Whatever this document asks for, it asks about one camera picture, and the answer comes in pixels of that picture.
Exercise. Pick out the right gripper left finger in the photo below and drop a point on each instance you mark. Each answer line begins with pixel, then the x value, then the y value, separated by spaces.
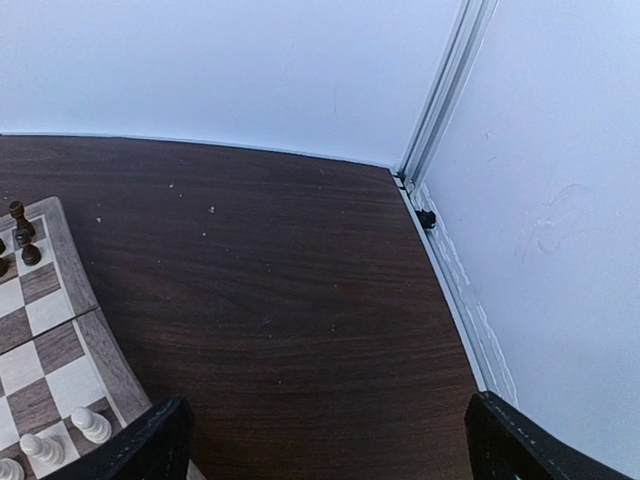
pixel 154 446

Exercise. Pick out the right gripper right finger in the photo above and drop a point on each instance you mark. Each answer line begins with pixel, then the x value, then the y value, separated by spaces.
pixel 503 443

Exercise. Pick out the dark chess pawn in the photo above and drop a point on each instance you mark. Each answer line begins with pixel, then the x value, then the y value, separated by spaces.
pixel 25 231

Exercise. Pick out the wooden chess board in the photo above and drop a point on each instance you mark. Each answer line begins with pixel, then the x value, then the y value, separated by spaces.
pixel 57 350

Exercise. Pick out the small black corner knob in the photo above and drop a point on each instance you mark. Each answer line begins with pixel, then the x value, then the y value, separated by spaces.
pixel 427 219

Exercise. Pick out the right aluminium frame post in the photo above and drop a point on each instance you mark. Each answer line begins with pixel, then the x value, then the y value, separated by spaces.
pixel 452 73

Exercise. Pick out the white chess pieces group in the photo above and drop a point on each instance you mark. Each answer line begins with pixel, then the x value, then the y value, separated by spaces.
pixel 54 444

